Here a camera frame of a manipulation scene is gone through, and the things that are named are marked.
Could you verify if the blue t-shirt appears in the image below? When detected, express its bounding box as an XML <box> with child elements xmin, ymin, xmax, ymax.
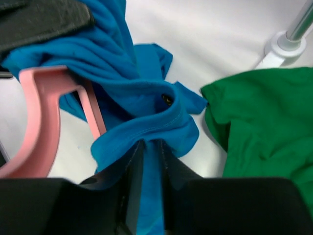
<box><xmin>1</xmin><ymin>0</ymin><xmax>206</xmax><ymax>235</ymax></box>

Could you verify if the pink plastic hanger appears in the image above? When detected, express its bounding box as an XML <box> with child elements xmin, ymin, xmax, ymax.
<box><xmin>0</xmin><ymin>66</ymin><xmax>106</xmax><ymax>178</ymax></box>

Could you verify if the green t-shirt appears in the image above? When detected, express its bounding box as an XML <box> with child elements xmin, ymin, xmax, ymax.
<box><xmin>201</xmin><ymin>67</ymin><xmax>313</xmax><ymax>209</ymax></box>

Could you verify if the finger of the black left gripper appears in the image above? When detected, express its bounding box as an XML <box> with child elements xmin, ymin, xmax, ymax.
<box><xmin>0</xmin><ymin>0</ymin><xmax>94</xmax><ymax>58</ymax></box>

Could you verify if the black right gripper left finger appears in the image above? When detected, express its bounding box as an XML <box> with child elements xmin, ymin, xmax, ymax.
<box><xmin>0</xmin><ymin>141</ymin><xmax>144</xmax><ymax>235</ymax></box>

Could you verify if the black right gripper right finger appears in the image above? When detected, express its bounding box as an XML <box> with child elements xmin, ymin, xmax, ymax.
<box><xmin>158</xmin><ymin>140</ymin><xmax>313</xmax><ymax>235</ymax></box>

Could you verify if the white clothes rack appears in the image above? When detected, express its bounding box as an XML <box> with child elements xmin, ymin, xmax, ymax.
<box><xmin>255</xmin><ymin>0</ymin><xmax>313</xmax><ymax>69</ymax></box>

